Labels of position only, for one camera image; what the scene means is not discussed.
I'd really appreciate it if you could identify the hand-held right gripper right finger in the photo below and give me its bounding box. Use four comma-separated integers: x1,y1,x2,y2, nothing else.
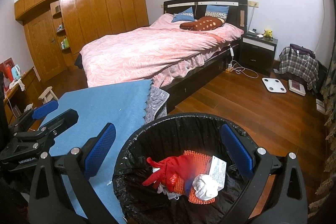
220,123,308,224

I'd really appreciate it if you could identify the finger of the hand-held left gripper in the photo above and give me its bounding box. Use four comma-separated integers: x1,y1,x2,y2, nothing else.
13,109,79,147
9,100,59,132

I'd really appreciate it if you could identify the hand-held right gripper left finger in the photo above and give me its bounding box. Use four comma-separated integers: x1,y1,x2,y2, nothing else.
28,123,117,224

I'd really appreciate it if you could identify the white printed paper box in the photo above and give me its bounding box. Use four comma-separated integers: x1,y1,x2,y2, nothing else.
206,156,227,190

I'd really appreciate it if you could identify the waste bin with black bag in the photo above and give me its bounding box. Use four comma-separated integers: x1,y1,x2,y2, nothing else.
112,112,259,224

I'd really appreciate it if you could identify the white tissue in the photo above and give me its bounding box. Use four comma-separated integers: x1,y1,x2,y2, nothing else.
192,174,219,199

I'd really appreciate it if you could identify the grey face mask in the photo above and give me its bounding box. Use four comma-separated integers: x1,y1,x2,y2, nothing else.
157,182,181,200

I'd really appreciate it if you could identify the small wooden stool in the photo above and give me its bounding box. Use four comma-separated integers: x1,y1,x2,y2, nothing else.
39,87,59,104

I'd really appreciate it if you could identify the wooden sideboard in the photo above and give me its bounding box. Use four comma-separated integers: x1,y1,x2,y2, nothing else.
0,67,40,125

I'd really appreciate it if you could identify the white cloth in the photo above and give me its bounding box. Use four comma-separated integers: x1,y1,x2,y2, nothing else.
9,80,25,90

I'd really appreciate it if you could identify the blue table cloth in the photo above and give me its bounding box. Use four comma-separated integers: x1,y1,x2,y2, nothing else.
34,79,154,224

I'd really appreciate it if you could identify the light blue kettle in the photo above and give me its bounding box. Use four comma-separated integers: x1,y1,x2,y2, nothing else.
10,64,22,81

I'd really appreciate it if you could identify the red gift box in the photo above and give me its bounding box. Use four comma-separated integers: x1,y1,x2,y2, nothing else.
0,57,15,83

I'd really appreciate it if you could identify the wooden door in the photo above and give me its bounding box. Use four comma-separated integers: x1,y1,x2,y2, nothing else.
23,10,67,83

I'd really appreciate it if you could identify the white bathroom scale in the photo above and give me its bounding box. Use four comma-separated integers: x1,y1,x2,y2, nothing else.
262,77,287,94

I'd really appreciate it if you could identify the grey quilted cloth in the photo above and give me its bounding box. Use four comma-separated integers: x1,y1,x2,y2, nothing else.
144,85,170,125

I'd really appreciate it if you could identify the dark wooden bed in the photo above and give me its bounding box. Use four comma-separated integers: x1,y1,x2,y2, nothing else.
75,0,248,113

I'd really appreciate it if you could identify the white scale with red centre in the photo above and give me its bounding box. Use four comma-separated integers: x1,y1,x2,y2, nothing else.
288,79,307,96

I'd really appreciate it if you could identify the patterned curtain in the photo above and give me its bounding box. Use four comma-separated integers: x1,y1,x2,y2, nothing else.
307,51,336,224

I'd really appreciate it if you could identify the dark nightstand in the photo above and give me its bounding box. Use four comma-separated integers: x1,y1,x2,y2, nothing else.
239,32,278,77

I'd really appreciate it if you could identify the plaid cloth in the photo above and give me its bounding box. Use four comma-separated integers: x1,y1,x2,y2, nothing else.
279,46,319,90

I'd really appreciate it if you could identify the pink quilt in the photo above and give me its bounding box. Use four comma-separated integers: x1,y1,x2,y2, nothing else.
80,13,244,88

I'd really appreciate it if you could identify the dark purple cloth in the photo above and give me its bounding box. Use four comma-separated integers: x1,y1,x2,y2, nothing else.
289,43,315,58

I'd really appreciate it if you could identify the wooden wardrobe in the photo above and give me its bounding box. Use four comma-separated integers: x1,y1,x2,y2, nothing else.
14,0,150,83

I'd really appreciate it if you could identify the brown dotted pillow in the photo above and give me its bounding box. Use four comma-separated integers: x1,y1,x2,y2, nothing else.
179,17,226,31

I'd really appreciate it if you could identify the blue pillow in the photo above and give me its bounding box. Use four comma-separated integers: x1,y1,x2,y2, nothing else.
205,5,229,20
171,7,195,23

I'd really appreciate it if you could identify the white charging cable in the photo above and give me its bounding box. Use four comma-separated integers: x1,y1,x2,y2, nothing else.
5,89,21,119

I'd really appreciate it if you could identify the white floor cable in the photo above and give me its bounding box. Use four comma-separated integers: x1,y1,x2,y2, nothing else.
231,60,259,79

